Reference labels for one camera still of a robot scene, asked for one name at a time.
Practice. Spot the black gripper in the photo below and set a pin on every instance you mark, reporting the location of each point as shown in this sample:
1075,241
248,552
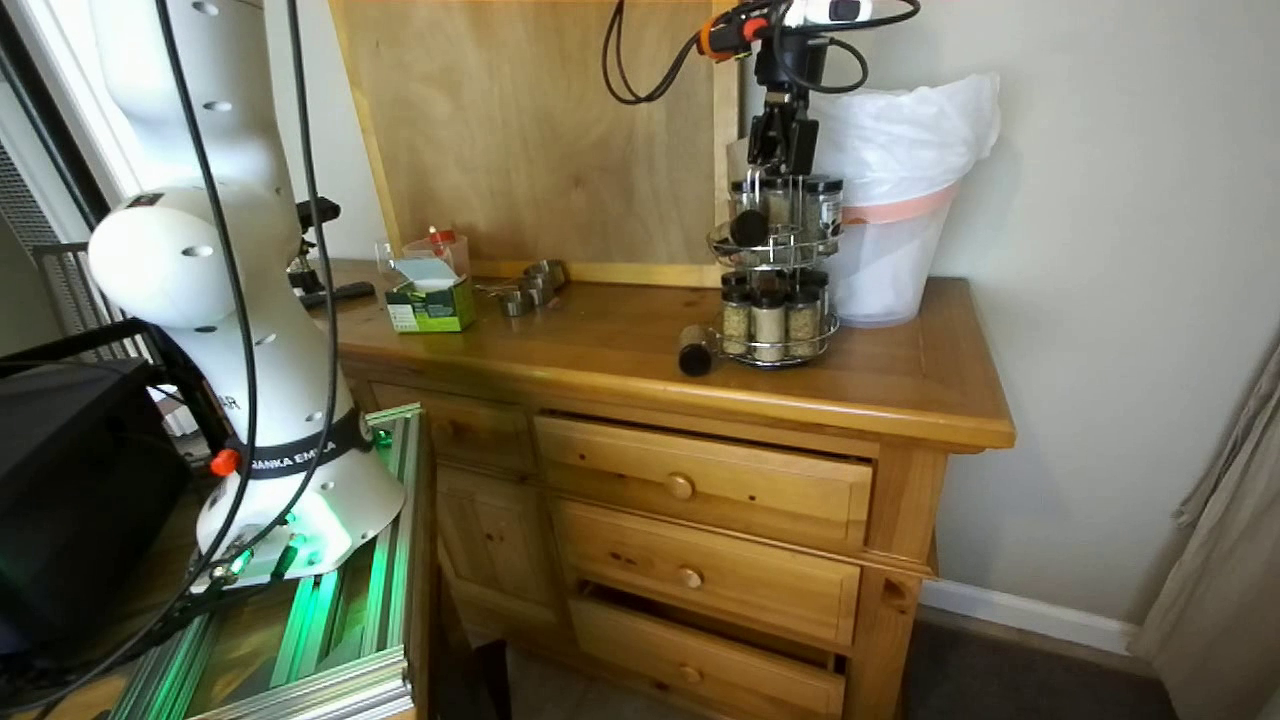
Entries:
790,66

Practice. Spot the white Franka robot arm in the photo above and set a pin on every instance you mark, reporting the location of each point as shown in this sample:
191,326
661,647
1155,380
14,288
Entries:
252,334

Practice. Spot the loose glass spice jar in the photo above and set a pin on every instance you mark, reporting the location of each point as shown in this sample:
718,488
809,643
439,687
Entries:
698,352

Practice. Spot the white plastic trash bag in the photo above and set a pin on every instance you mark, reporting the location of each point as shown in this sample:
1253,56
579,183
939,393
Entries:
907,186

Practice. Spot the large plywood board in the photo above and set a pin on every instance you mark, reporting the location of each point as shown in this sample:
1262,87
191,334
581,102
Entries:
534,132

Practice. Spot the small steel measuring cup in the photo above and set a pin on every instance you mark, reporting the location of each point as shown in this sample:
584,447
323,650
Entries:
551,274

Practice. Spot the small brown object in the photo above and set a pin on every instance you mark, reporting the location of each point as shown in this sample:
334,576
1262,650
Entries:
538,287

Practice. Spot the large steel measuring cup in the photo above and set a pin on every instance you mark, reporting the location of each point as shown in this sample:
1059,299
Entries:
517,303

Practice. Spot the wide wooden drawer with knob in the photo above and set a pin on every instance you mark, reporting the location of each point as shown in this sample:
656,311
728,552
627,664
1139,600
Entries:
704,660
704,480
704,570

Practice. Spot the green tea box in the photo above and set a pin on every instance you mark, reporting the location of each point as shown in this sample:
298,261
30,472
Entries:
425,306

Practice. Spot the wooden pine dresser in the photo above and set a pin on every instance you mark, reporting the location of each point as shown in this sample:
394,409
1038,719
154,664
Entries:
920,535

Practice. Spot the wooden cabinet door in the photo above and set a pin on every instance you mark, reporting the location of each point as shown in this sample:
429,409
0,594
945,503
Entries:
485,544

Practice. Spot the beige curtain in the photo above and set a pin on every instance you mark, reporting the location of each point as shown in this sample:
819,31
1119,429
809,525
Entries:
1223,584

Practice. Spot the aluminium extrusion robot stand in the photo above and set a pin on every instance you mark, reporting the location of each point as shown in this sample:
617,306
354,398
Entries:
323,624

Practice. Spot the black fabric box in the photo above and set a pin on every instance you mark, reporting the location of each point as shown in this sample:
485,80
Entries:
83,493

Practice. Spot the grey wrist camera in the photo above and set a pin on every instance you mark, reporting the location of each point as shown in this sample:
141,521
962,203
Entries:
826,8

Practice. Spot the black camera on stand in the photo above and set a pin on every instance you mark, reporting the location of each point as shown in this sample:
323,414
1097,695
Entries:
316,264

